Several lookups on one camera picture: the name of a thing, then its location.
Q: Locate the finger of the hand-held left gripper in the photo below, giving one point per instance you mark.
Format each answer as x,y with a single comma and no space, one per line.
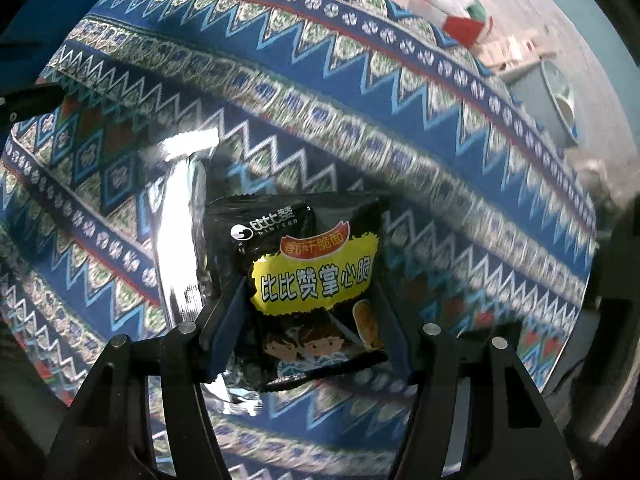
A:
30,101

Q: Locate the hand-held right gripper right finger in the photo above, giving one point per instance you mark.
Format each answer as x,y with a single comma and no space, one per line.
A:
398,337

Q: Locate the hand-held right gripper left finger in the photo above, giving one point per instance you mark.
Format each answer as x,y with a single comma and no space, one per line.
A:
225,332

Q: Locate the blue cardboard box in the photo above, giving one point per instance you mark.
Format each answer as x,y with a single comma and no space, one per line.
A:
55,5

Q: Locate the black packet with yellow label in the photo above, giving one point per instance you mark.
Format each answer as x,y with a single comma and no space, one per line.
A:
310,270

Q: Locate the silver foil snack packet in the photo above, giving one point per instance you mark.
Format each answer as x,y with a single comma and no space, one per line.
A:
177,240

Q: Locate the blue patterned tablecloth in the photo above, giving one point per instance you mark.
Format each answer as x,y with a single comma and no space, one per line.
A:
350,135

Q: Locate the dark hanging cloth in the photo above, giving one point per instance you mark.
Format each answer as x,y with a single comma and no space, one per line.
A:
620,280

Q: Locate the light blue waste bin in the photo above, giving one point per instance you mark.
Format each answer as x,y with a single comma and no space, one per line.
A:
547,102

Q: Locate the wooden slat pieces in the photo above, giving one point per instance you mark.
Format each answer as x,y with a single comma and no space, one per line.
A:
515,52

